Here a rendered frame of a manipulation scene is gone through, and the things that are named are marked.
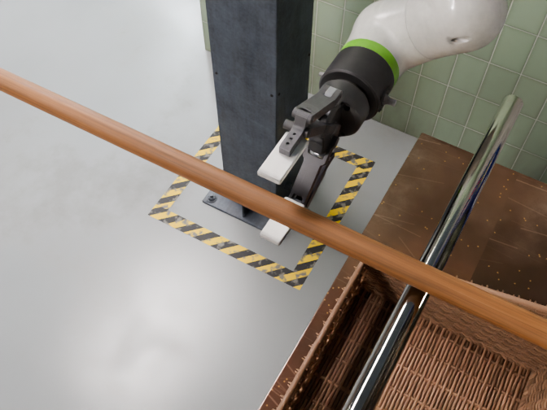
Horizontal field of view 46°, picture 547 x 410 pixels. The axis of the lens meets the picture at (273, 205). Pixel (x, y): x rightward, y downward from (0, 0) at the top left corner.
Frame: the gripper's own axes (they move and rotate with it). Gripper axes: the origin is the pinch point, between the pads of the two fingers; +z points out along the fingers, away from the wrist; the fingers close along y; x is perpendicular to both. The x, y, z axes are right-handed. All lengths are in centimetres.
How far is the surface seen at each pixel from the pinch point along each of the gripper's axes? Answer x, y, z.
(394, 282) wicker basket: -13, 52, -26
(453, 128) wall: -3, 107, -122
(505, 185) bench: -26, 61, -69
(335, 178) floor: 26, 119, -90
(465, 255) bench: -24, 61, -45
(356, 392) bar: -18.8, 1.8, 15.3
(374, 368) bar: -19.3, 1.6, 12.1
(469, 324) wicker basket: -30, 54, -26
